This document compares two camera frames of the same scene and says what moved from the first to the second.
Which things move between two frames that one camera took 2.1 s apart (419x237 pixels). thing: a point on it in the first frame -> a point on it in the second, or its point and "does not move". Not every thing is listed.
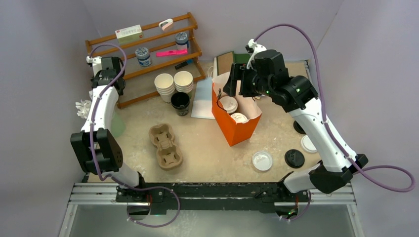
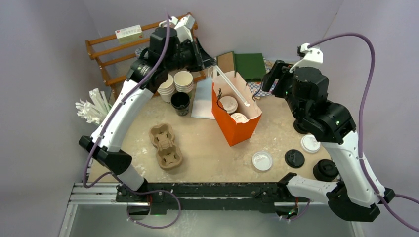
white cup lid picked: [229, 103] does not move
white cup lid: [239, 118] does not move
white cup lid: [262, 160] does not move
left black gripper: [98, 75] -> [202, 59]
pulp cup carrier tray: [169, 156] does not move
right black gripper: [230, 89] -> [270, 78]
